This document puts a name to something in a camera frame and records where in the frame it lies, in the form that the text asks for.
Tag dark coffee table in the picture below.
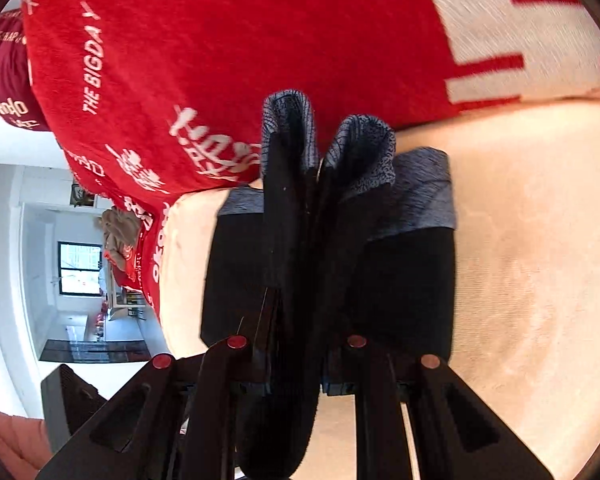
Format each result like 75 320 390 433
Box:
40 339 151 364

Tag black window frame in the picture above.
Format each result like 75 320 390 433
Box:
58 242 102 297

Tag beige plush toy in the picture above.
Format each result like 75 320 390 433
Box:
99 207 140 271

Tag red blanket with white characters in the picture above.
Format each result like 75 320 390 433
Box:
22 0 600 304

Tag black pants with grey waistband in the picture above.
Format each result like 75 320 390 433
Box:
200 90 456 479

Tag peach sofa cushion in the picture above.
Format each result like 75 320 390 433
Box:
160 104 600 479

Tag dark red patterned pillow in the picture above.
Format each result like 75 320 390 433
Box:
0 10 50 131

